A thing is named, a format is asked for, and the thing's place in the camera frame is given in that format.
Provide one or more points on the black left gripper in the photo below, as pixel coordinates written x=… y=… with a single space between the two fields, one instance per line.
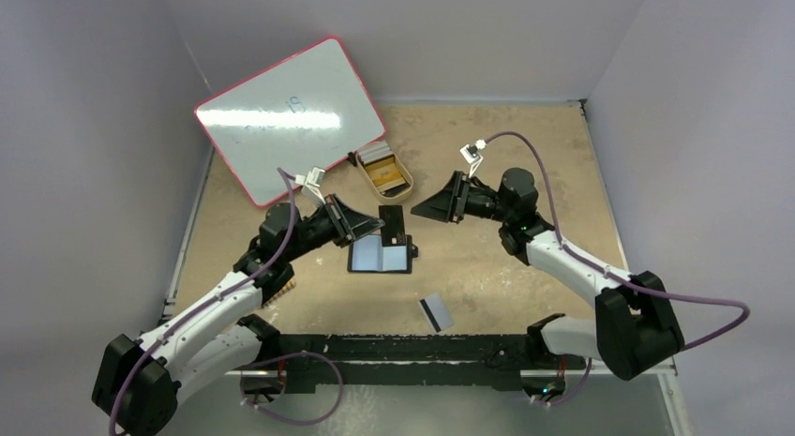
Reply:
x=347 y=221

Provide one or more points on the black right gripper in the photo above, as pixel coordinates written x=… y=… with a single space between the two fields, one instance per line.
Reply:
x=460 y=198

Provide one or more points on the black card holder wallet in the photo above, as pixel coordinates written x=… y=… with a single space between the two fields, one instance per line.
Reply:
x=369 y=255

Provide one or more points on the black VIP card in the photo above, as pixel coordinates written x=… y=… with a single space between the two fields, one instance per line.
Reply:
x=393 y=231

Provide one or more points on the gold card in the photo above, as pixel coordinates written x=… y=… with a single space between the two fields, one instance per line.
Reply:
x=384 y=173

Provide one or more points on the grey card with magnetic stripe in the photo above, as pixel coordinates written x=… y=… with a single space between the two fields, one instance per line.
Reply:
x=436 y=313

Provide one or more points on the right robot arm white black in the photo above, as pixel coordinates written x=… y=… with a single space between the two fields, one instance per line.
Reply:
x=634 y=326

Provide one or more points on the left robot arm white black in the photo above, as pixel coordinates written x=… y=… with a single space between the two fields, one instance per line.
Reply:
x=142 y=381

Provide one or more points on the beige oval card tray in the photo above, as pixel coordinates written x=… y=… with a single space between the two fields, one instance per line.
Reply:
x=395 y=195

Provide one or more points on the grey card stack in tray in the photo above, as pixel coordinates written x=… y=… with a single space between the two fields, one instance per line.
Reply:
x=374 y=152

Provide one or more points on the orange snack packet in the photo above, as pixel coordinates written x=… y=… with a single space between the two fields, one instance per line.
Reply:
x=282 y=291

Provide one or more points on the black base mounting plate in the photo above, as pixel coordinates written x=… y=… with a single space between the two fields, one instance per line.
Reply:
x=503 y=362

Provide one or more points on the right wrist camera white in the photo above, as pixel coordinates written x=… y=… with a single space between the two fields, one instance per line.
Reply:
x=473 y=155

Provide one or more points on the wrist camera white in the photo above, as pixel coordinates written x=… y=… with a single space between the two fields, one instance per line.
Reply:
x=312 y=178
x=473 y=155

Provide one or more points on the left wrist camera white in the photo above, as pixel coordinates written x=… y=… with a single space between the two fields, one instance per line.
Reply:
x=312 y=178

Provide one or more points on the white board with pink frame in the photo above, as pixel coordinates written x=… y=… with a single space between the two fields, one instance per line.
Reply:
x=308 y=110

